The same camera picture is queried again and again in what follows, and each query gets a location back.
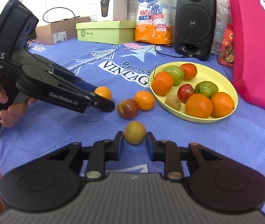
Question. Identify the pink tote bag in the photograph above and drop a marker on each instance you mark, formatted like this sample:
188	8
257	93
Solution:
246	51

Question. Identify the black speaker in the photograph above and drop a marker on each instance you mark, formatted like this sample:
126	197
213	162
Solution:
194	23

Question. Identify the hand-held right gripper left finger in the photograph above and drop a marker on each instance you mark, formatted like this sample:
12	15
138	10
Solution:
119	148

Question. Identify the red juice carton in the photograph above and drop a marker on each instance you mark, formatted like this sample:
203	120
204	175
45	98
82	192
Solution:
226	46

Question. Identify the orange paper cup pack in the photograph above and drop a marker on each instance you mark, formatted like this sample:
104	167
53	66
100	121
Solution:
153	23

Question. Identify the green apple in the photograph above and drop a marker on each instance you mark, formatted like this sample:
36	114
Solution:
175	73

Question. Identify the white cup box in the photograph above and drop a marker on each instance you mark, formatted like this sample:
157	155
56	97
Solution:
112	4

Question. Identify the green apple plate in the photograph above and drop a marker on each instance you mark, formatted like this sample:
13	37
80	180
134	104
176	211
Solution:
206	89

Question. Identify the brown kiwi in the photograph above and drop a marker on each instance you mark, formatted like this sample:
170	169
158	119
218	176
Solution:
172	102

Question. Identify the green shoe box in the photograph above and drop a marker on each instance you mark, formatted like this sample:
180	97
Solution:
104	32

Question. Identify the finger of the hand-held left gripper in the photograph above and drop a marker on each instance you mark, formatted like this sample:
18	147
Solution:
84	86
103	103

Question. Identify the large orange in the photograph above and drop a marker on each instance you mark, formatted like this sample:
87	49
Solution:
198	105
223	104

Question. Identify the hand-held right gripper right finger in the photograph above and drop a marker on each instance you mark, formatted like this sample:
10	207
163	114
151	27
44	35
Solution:
150	148

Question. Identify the reddish medium orange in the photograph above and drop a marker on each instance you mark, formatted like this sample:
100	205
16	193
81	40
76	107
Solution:
188	71

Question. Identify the brown cardboard box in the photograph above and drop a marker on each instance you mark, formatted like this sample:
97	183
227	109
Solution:
50	32

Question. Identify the blue printed tablecloth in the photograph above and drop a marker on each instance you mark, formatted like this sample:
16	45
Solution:
64	130

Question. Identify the person's left hand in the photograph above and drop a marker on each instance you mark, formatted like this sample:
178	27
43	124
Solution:
15	113

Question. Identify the yellow plate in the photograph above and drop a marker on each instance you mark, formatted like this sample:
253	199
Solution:
218	77

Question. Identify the small yellow-orange orange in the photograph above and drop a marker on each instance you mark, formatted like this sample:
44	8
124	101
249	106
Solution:
104	92

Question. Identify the dark red apple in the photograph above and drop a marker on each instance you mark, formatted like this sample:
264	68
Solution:
127	108

